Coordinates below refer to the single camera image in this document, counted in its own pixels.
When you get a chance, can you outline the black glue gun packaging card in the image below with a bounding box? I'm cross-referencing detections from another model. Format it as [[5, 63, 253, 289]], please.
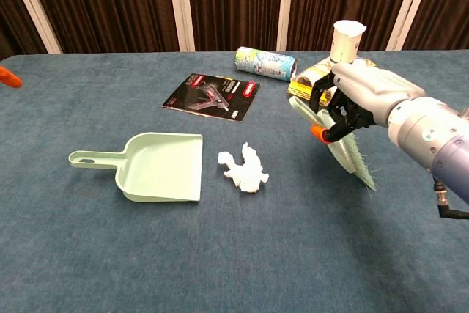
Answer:
[[162, 73, 262, 122]]

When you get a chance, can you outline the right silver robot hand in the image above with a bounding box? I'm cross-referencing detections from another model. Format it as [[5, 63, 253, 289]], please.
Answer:
[[309, 62, 426, 144]]

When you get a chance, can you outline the light green plastic dustpan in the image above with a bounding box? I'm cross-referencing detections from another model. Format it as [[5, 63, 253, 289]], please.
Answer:
[[67, 132, 204, 205]]

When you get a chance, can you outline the light green hand broom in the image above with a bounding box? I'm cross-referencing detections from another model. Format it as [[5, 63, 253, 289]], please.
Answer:
[[288, 95, 378, 192]]

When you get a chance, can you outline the blue felt table mat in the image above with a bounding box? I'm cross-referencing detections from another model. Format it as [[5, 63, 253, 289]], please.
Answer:
[[0, 50, 469, 313]]

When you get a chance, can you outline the blue green drink can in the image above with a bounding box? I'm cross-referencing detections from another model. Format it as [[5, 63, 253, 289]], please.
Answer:
[[234, 45, 300, 82]]

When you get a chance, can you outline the white screen frame post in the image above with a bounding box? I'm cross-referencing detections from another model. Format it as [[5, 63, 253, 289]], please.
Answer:
[[276, 0, 296, 51], [3, 0, 63, 54], [166, 0, 196, 53], [386, 0, 428, 51]]

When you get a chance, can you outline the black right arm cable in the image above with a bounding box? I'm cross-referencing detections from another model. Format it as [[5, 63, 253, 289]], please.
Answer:
[[432, 176, 469, 221]]

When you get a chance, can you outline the yellow snack package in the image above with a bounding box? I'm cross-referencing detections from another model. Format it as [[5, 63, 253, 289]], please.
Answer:
[[287, 56, 378, 108]]

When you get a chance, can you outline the white paper cup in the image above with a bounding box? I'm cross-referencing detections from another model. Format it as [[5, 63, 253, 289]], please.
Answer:
[[328, 19, 368, 68]]

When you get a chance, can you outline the white paper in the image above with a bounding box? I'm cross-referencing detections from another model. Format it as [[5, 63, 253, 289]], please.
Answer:
[[217, 141, 271, 194]]

